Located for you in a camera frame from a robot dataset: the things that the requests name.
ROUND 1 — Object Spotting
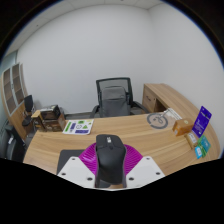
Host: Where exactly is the wooden shelf unit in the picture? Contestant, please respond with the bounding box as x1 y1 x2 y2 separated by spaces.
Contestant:
0 62 29 138

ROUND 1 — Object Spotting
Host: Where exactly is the stack of dark boxes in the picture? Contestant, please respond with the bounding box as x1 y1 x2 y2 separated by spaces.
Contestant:
31 104 67 133

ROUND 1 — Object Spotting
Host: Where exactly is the orange-brown cardboard box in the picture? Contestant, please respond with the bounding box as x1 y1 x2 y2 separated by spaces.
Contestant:
172 118 195 137

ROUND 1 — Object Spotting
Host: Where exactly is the black mesh office chair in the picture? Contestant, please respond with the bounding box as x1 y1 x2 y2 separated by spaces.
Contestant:
89 77 150 119

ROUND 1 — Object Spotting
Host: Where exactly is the wooden side desk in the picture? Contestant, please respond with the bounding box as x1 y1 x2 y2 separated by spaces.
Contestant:
142 83 201 116

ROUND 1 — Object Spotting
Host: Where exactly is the green package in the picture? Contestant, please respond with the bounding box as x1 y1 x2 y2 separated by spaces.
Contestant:
197 134 212 158

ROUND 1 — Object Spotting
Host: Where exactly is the purple card package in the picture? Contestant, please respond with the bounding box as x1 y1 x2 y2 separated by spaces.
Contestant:
191 105 213 139

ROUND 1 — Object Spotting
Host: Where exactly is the dark grey computer mouse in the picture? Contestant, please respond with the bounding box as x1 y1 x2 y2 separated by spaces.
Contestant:
94 133 128 188

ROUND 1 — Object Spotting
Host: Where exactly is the small black chair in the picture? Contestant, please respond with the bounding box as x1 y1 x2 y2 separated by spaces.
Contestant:
21 94 36 128

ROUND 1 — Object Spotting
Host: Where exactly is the black padded armchair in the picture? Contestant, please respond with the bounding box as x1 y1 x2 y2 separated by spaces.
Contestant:
0 124 26 161

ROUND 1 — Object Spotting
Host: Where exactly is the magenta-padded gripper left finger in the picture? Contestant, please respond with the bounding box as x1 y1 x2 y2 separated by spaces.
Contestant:
57 142 98 189

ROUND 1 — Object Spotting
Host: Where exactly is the white colourful printed leaflet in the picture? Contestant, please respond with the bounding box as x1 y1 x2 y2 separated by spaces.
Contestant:
62 118 95 136

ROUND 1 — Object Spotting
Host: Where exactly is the small blue box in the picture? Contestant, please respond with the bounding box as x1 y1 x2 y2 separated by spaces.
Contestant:
194 145 204 160

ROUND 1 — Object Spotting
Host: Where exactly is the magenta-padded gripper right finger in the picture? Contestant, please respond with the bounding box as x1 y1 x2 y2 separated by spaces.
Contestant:
123 143 166 189

